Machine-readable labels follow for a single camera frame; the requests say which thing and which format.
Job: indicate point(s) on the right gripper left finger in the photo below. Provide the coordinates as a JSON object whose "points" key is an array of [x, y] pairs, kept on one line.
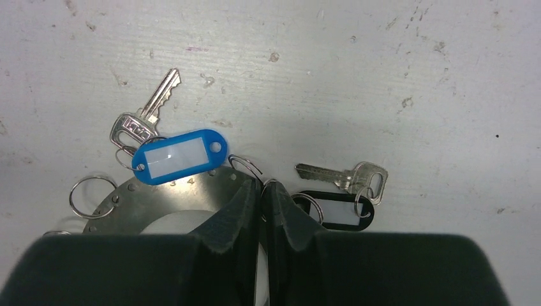
{"points": [[225, 266]]}

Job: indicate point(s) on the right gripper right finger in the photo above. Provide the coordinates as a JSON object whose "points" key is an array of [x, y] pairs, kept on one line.
{"points": [[297, 257]]}

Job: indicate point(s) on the key with black tag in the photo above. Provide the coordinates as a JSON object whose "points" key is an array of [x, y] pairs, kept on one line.
{"points": [[352, 208]]}

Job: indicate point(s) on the metal keyring disc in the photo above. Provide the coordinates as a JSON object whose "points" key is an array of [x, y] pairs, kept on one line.
{"points": [[175, 209]]}

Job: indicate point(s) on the key with blue tag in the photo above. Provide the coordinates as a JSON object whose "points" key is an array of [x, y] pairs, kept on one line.
{"points": [[157, 159]]}

